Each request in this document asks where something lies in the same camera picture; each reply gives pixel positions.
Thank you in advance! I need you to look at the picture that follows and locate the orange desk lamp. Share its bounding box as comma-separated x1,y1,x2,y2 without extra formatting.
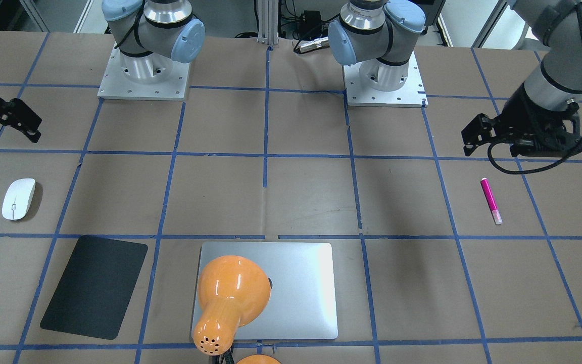
191,254,273,363

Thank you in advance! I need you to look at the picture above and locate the pink marker pen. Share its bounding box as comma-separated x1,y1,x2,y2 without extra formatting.
480,178,503,225

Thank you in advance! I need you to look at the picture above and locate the white computer mouse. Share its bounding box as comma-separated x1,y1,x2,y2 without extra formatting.
2,178,35,221

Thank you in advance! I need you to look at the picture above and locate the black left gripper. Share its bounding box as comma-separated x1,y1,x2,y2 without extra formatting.
461,85,582,157

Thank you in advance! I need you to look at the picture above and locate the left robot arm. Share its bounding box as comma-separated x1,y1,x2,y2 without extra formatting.
461,1,582,158

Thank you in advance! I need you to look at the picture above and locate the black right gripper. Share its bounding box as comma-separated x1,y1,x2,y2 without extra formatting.
0,98,42,143

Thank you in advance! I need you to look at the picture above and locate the silver closed laptop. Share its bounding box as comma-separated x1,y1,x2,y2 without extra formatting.
199,241,338,341

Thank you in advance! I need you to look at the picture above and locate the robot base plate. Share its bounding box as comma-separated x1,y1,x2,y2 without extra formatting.
98,49,191,101
343,52,429,108

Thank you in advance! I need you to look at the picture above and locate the black mousepad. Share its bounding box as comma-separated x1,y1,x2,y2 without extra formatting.
40,235,148,340

